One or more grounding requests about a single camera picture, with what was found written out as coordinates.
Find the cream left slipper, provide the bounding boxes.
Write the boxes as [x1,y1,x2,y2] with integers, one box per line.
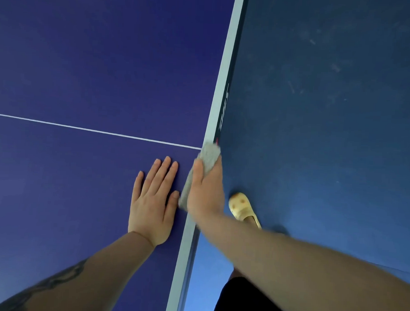
[227,191,263,230]

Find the person's left hand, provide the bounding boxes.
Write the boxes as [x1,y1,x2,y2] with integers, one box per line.
[127,154,182,249]

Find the person's right hand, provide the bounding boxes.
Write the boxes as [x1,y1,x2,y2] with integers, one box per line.
[186,154,227,225]

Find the blue table tennis table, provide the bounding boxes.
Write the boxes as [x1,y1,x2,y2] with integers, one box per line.
[0,0,250,311]

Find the grey cleaning cloth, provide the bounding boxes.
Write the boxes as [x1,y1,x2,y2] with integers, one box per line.
[178,140,222,214]

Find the black shorts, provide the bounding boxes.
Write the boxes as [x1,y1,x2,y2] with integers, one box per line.
[211,275,299,311]

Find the person's left forearm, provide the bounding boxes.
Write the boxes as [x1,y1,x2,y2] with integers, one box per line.
[0,226,156,311]

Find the person's right forearm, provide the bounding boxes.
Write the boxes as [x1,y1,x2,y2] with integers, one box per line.
[190,209,410,311]

